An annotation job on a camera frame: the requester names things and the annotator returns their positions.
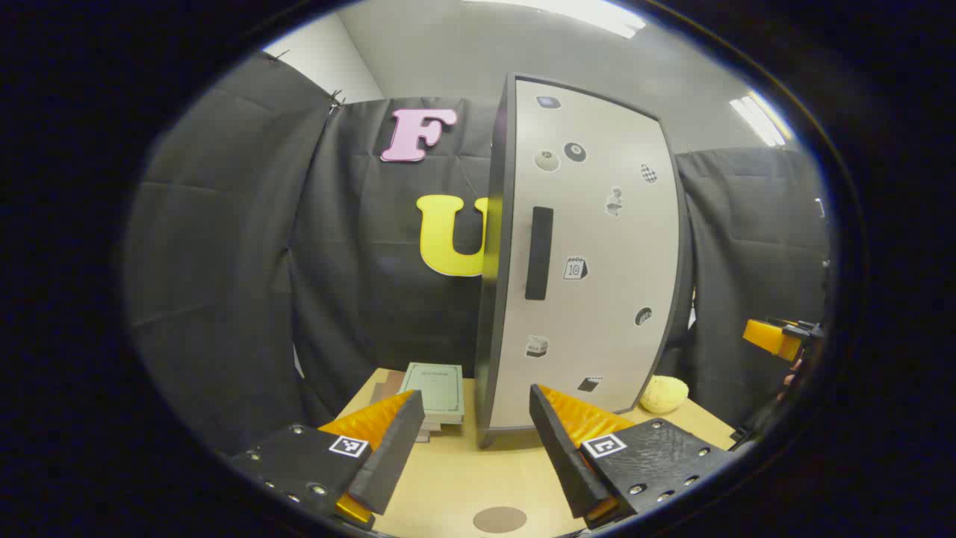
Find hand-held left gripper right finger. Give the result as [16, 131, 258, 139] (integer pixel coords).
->
[529, 384, 736, 530]

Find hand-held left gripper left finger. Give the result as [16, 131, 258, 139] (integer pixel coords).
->
[228, 389, 426, 528]

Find round brown coaster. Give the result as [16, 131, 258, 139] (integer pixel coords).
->
[473, 507, 528, 534]

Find beige cabinet door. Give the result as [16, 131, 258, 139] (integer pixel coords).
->
[487, 77, 683, 431]

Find dark grey cabinet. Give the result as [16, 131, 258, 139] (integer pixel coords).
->
[474, 72, 692, 449]

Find brown book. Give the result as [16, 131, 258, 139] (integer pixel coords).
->
[379, 371, 464, 434]

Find yellow sponge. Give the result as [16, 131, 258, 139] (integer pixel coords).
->
[639, 375, 690, 414]

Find small ceiling light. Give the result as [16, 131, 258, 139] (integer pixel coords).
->
[730, 91, 794, 147]

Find black backdrop cloth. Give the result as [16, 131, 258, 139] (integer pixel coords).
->
[123, 52, 834, 457]

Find long ceiling light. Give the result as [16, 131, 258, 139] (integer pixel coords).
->
[463, 0, 647, 39]

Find black door handle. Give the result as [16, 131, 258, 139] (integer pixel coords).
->
[525, 207, 554, 301]

